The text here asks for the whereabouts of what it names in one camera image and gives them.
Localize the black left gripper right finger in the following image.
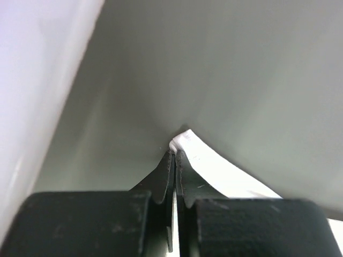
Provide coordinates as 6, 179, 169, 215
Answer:
175, 150, 341, 256

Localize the white green ringer t-shirt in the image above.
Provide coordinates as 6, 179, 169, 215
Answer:
169, 130, 342, 255

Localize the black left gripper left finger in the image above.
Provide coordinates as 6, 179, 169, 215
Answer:
5, 151, 175, 256

